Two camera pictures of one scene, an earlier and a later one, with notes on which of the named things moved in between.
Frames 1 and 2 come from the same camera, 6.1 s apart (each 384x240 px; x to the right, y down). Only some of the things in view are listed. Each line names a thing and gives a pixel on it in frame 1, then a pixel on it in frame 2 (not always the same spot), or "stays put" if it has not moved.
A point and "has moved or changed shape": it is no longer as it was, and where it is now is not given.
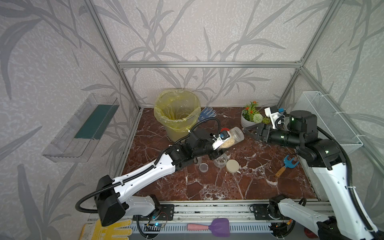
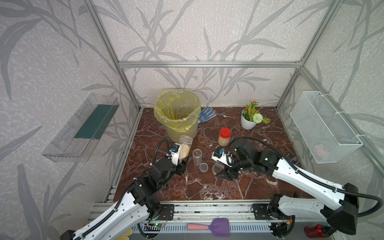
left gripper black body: x=205 y=149 → x=177 y=170
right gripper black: x=260 y=132 → x=226 y=175
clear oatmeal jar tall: x=237 y=135 has moved or changed shape
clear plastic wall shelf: x=74 y=141 stays put
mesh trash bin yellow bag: x=178 y=110 stays put
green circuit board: x=157 y=224 stays put
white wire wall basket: x=328 y=118 stays put
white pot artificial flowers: x=250 y=116 stays put
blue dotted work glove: x=206 y=113 stays put
